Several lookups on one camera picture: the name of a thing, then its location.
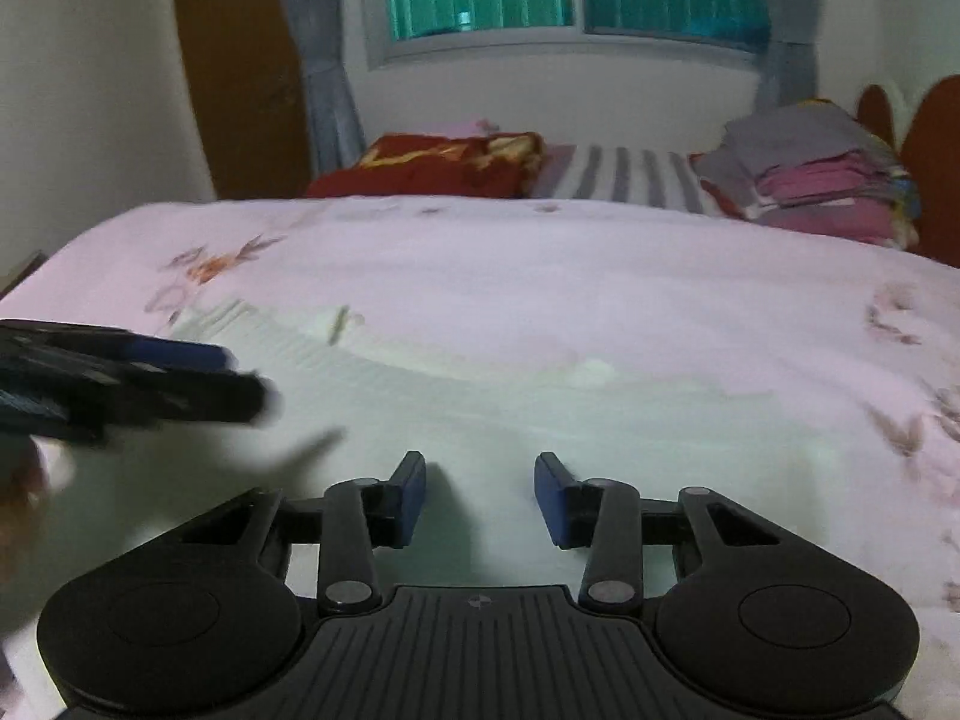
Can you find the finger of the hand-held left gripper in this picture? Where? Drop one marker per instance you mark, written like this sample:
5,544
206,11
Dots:
165,354
195,397

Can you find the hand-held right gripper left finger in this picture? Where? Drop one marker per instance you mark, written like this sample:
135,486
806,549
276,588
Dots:
409,499

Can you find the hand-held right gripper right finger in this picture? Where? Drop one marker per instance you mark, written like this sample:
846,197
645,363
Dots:
551,499

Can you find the pale green long-sleeved shirt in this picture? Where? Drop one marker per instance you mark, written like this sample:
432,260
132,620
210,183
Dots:
487,420

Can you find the pile of folded clothes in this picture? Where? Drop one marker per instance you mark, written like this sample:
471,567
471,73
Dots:
817,172

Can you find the pink floral bed sheet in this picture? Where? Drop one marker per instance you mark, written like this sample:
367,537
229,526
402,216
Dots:
600,277

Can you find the brown wooden door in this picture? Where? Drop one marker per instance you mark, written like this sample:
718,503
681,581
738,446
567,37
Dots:
232,67

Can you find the red patterned pillow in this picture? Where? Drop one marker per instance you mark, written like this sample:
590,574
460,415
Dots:
427,165

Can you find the grey-blue window curtain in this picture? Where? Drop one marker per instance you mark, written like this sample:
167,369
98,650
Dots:
322,67
787,30

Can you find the grey striped pillow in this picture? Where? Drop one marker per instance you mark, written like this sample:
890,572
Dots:
630,176

